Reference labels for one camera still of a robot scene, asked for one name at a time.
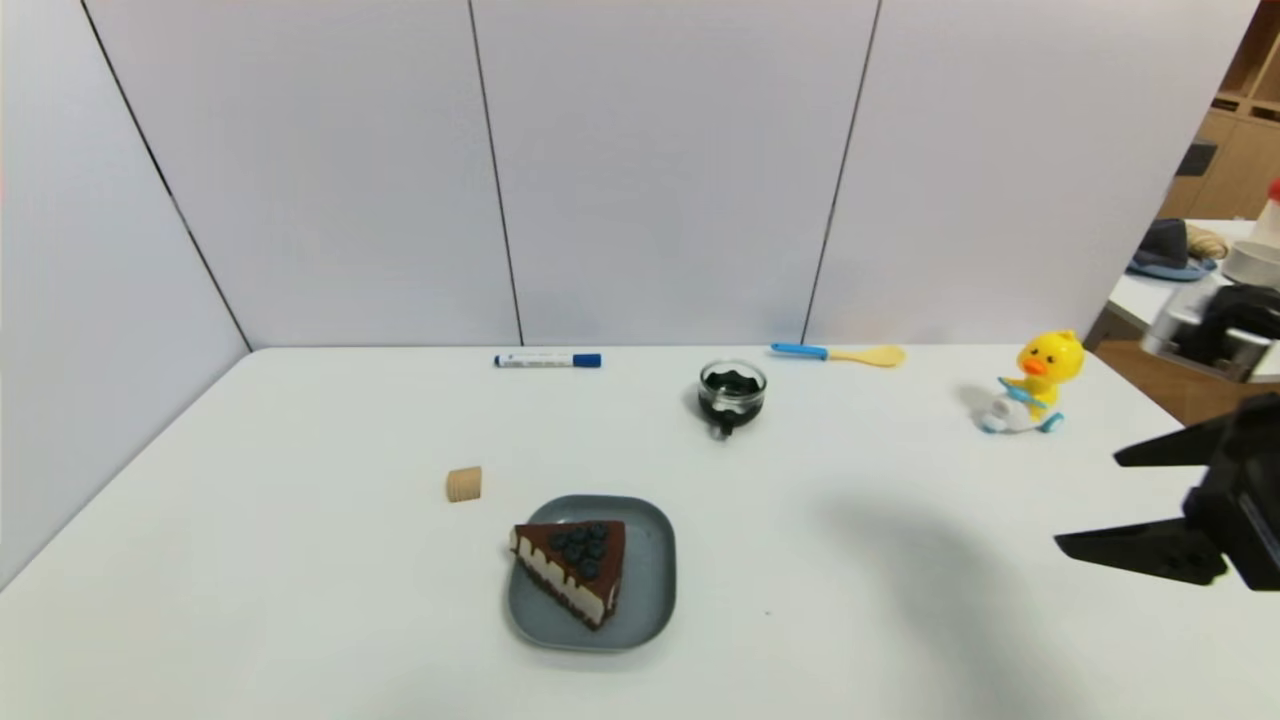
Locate dark blue brimmed hat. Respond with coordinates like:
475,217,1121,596
1127,218,1219,282

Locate blue capped whiteboard marker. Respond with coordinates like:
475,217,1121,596
494,352,603,369

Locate glass cup with black contents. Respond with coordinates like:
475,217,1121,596
697,360,768,438

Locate yellow duck scooter toy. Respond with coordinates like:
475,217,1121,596
979,331,1085,435

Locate white bowl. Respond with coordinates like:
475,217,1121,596
1222,240,1280,289

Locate clear bottle with red cap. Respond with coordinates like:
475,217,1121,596
1250,178,1280,249

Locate chocolate blueberry cake slice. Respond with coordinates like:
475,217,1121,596
509,519,627,631

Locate white side table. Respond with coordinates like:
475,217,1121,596
1106,220,1280,383

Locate wooden shelf cabinet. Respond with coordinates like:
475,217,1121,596
1157,0,1280,223

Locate yellow spoon with blue handle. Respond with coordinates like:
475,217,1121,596
770,343,907,369

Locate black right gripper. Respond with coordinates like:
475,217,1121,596
1053,393,1280,591

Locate grey square dish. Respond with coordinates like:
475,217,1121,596
507,494,678,653

